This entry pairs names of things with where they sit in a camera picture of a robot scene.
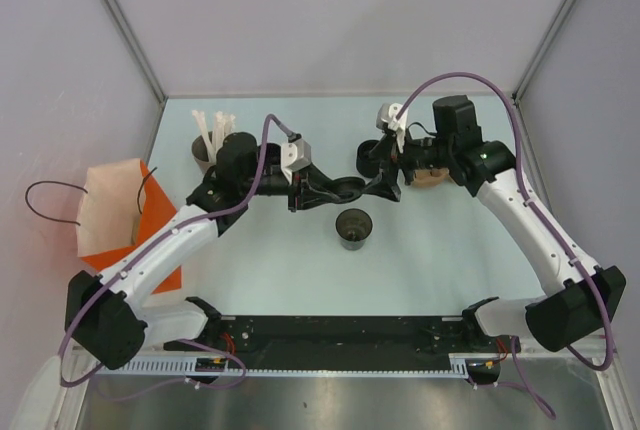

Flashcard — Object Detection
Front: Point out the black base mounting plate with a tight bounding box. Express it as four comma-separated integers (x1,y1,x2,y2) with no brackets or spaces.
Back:
195,315,510,363

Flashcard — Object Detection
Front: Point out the grey straw holder cup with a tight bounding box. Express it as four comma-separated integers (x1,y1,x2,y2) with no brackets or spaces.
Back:
191,131,218,173

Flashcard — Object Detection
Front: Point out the black smooth coffee cup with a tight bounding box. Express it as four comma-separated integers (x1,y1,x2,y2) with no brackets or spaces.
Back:
265,142,281,166

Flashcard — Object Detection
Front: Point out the black cup lid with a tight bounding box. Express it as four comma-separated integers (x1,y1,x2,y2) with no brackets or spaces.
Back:
331,177,366,204

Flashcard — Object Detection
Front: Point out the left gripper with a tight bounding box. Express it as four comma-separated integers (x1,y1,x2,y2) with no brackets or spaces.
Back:
239,162,340,213

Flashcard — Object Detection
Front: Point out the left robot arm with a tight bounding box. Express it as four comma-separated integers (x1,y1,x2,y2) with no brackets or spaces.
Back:
61,132,366,370

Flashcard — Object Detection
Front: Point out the orange paper bag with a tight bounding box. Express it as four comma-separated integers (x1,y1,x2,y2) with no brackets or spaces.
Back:
76,159,176,272

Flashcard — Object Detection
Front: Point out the purple cable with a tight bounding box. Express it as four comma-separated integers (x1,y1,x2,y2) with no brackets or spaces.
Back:
397,70,617,371
58,114,301,389

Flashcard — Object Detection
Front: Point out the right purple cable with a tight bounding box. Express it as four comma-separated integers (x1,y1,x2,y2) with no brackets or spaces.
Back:
397,70,617,371

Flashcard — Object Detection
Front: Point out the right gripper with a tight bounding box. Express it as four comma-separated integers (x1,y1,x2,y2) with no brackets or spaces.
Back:
361,128,454,202

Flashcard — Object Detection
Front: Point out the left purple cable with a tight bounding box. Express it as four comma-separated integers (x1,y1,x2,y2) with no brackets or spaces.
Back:
58,114,301,389

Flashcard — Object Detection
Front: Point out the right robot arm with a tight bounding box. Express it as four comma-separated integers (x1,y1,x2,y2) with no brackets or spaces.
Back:
357,95,626,352

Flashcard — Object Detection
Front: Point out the black ribbed coffee cup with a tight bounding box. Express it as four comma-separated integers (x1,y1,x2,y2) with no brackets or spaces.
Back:
356,140,387,179

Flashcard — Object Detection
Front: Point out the white cable duct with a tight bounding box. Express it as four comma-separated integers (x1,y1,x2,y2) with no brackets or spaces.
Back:
116,347,499,378

